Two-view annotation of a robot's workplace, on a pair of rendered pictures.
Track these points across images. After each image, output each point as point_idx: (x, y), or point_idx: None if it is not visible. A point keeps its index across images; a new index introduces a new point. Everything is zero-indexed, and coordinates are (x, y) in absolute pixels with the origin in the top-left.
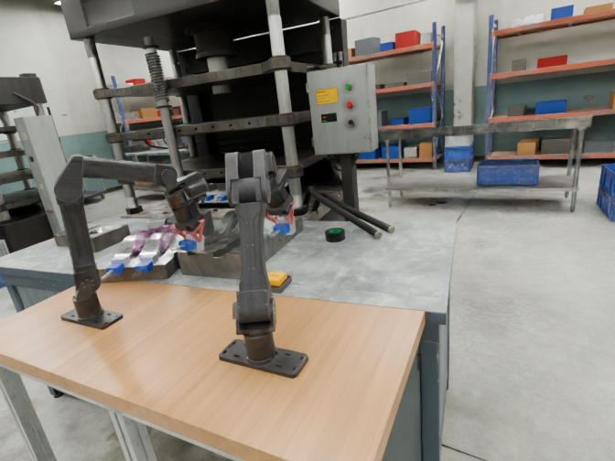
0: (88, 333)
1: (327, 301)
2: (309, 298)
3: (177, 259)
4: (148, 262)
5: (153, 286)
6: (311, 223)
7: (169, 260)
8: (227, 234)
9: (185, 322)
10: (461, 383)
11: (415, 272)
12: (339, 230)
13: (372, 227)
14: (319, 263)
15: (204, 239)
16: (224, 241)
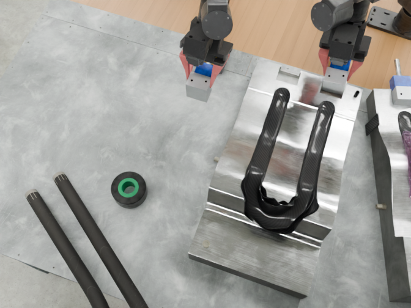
0: (383, 4)
1: (154, 25)
2: (171, 30)
3: (372, 119)
4: (395, 82)
5: (375, 83)
6: (172, 296)
7: (375, 101)
8: (312, 156)
9: (291, 10)
10: (23, 271)
11: (49, 65)
12: (118, 189)
13: (63, 185)
14: (159, 105)
15: (343, 135)
16: (300, 113)
